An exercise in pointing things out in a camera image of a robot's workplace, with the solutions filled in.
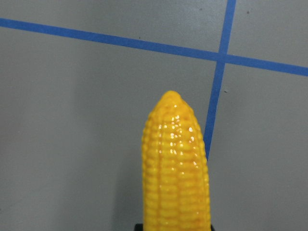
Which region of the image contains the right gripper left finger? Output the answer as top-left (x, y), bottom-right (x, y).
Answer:
top-left (134, 223), bottom-right (143, 231)

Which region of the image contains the yellow toy corn cob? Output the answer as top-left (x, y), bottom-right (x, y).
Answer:
top-left (141, 91), bottom-right (211, 231)

